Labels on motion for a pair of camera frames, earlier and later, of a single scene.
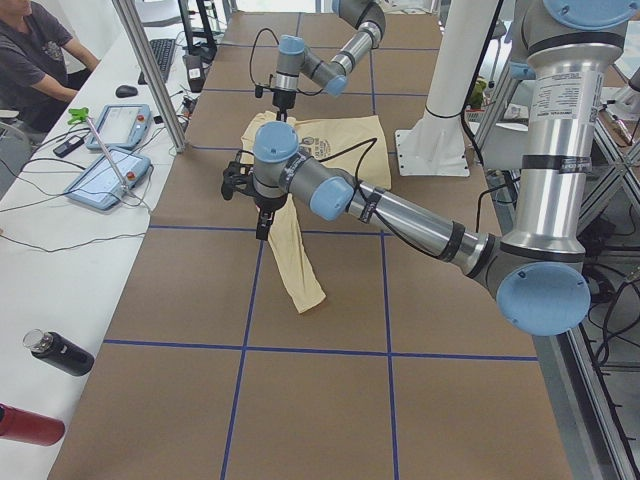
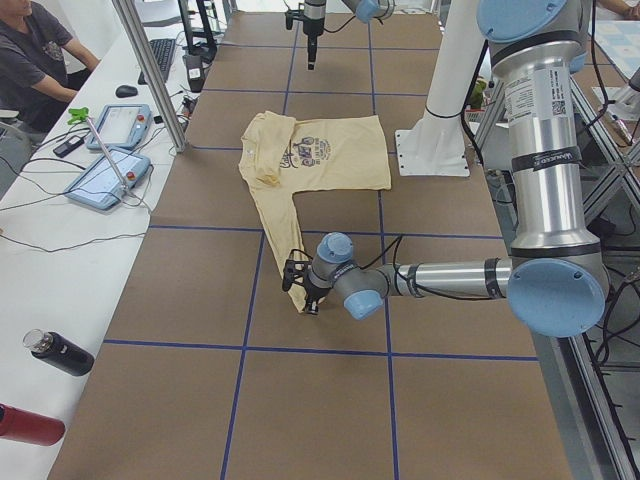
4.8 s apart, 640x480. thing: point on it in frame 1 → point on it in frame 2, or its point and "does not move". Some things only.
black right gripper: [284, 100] → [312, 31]
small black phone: [68, 146] does not move
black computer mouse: [126, 91] does not move
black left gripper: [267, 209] → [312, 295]
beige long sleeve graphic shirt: [353, 143] does not move
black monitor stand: [199, 43] does not move
